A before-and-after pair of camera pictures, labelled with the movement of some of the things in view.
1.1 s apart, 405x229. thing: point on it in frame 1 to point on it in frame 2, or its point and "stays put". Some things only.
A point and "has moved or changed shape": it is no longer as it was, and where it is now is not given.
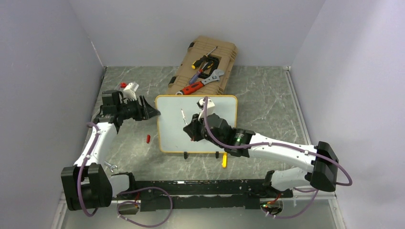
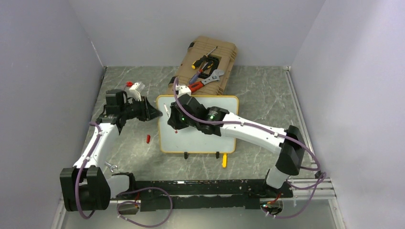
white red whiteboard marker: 182,111 has moved or changed shape
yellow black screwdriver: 198,63 stays put
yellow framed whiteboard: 171,137 stays put
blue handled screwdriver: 196,75 stays put
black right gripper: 192,130 to 173,120
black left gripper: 144,112 stays put
